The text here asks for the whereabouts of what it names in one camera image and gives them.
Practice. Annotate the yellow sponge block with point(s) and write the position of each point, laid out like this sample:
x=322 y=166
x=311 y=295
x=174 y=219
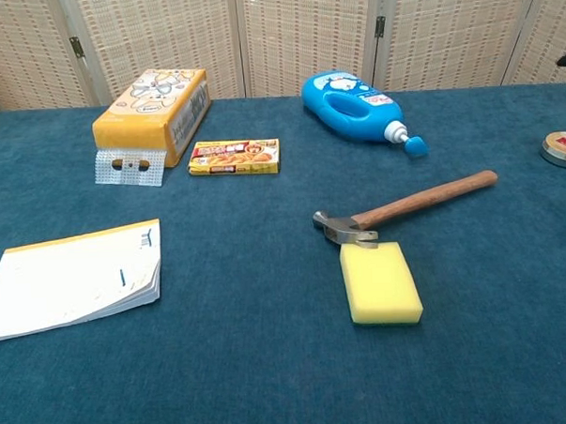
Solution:
x=380 y=283

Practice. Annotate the black screen hinge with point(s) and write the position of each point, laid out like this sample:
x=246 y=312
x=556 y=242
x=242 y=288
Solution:
x=380 y=27
x=77 y=47

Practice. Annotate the yellow curry box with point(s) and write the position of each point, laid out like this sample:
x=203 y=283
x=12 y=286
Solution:
x=236 y=157

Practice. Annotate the round gold tin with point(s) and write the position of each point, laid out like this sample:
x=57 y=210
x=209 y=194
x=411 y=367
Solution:
x=564 y=148

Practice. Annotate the blue felt table cover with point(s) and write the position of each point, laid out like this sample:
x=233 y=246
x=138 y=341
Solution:
x=252 y=363

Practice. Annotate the bamboo folding screen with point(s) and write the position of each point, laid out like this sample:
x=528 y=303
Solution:
x=303 y=37

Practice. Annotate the blue cartoon pump bottle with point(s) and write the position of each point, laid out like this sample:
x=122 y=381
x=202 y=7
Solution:
x=354 y=119

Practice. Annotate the orange cartoon tissue pack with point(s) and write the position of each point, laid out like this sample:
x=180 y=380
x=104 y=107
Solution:
x=142 y=115

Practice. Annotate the white notepad yellow binding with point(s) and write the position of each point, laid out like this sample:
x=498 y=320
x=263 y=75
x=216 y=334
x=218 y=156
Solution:
x=74 y=277

